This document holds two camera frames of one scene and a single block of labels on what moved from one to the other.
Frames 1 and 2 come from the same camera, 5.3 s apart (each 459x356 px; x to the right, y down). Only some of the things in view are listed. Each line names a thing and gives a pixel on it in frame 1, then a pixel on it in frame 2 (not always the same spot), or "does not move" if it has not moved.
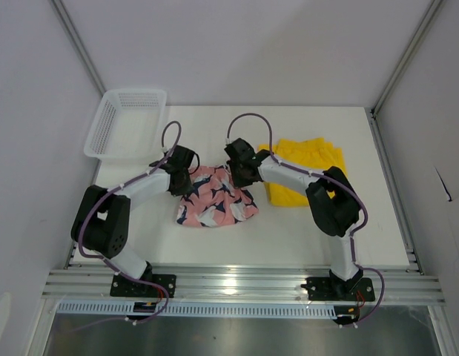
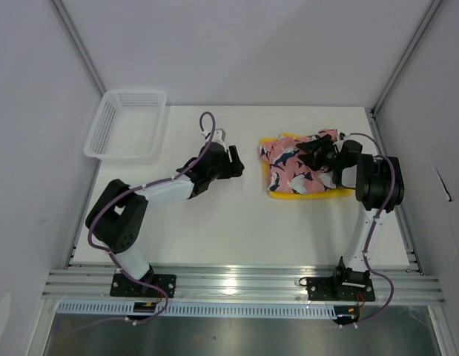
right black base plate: x=330 y=288 does not move
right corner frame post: x=406 y=53 does not move
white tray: x=129 y=125 does not move
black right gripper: x=237 y=182 to x=312 y=145
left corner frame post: x=79 y=45 does not move
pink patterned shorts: x=213 y=199 to x=287 y=173
